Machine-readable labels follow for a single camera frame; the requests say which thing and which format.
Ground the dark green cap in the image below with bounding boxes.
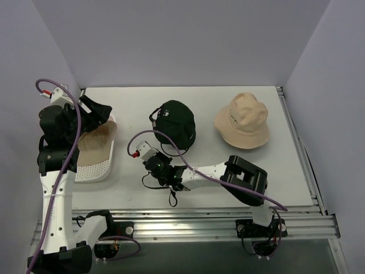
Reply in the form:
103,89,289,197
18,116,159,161
149,100,196,150

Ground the beige bucket hat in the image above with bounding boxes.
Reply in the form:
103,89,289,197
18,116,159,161
214,92,270,150

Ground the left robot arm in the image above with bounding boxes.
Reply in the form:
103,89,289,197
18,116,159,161
27,95,115,273

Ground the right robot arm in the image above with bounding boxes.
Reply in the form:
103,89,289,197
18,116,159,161
141,148,287,236

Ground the pink cap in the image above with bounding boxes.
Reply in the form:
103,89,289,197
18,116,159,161
78,120,117,167

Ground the white plastic basket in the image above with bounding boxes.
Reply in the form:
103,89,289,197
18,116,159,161
75,115,116,184

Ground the black wire hat stand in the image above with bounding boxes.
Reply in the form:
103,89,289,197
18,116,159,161
160,143,189,157

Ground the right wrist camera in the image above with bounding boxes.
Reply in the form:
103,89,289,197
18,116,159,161
132,141,158,161

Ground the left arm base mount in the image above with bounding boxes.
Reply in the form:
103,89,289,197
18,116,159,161
91,219,135,263

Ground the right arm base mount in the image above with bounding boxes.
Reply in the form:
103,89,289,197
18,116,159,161
235,217,288,260

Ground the aluminium front rail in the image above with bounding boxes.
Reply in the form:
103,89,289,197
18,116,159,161
31,209,340,245

